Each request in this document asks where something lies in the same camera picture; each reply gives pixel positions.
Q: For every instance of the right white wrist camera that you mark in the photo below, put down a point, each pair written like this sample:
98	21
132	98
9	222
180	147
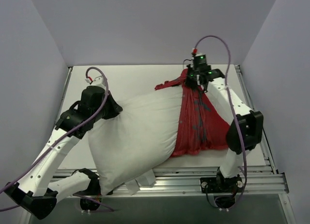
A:
196	52

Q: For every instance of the white pillow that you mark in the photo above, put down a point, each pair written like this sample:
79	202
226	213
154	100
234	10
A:
126	148

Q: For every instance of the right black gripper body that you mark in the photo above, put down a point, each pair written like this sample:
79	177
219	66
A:
192	81

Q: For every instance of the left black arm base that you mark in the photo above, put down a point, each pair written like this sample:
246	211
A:
92	189

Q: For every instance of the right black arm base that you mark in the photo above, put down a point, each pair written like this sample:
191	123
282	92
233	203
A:
217	185

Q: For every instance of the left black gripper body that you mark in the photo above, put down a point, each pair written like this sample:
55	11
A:
114	108

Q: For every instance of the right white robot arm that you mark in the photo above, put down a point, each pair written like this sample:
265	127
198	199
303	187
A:
246	126

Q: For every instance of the aluminium mounting rail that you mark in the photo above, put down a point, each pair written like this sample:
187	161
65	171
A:
186	182

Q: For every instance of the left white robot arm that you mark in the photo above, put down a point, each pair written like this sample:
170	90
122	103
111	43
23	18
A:
34	191

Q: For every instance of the red printed pillowcase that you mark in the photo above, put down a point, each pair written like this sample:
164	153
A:
200	126

